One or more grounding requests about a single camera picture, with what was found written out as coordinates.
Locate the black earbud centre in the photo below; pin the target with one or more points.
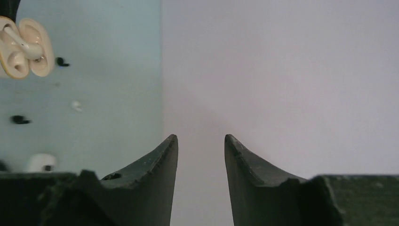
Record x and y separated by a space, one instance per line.
19 120

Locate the beige earbud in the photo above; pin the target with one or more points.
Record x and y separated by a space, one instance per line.
32 51

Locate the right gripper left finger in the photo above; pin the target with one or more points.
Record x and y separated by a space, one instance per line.
140 194

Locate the black earbud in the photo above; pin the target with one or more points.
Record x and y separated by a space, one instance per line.
61 62
19 120

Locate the beige earbud charging case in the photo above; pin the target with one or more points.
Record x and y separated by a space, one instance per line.
13 63

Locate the black earbud far left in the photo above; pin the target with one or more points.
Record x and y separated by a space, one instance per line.
61 62

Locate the white earbud charging case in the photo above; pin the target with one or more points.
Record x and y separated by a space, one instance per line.
41 162

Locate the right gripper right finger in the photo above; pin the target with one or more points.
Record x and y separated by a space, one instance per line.
262 194

